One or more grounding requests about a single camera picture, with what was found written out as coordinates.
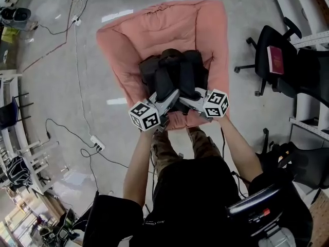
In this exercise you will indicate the person's right forearm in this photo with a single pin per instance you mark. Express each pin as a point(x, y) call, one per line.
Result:
point(239, 148)

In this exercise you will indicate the black and white bag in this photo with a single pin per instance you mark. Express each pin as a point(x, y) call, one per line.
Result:
point(18, 170)

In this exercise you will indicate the pink cushioned floor chair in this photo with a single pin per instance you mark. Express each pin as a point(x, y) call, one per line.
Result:
point(164, 32)

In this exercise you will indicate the blue chair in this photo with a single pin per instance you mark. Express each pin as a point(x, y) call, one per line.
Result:
point(11, 110)

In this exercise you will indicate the white metal shelving rack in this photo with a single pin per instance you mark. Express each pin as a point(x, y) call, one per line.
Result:
point(311, 117)

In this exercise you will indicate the black mesh office chair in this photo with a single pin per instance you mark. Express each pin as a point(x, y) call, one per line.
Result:
point(306, 163)

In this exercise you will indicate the white table frame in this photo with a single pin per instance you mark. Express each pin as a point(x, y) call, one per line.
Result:
point(28, 148)

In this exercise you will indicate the person's left forearm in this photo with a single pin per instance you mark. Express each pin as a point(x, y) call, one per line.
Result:
point(137, 163)

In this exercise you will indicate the black device with red button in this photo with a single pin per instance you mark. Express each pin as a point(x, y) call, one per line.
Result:
point(254, 210)

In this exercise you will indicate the small white power strip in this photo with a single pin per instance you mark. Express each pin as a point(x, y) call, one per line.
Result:
point(76, 20)

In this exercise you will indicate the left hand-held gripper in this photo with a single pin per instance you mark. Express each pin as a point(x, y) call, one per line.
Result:
point(144, 117)

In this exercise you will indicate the person's black shirt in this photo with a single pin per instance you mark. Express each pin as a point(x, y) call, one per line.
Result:
point(195, 204)

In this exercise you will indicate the black backpack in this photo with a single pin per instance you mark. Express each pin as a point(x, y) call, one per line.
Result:
point(174, 73)

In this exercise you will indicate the red book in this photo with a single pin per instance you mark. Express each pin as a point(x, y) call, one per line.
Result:
point(275, 60)

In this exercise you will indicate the grey bucket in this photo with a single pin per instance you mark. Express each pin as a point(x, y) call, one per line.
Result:
point(18, 16)

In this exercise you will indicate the person's camouflage trousers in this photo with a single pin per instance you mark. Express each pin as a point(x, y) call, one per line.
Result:
point(167, 150)

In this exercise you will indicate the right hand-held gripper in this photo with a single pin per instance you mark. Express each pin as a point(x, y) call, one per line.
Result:
point(216, 103)

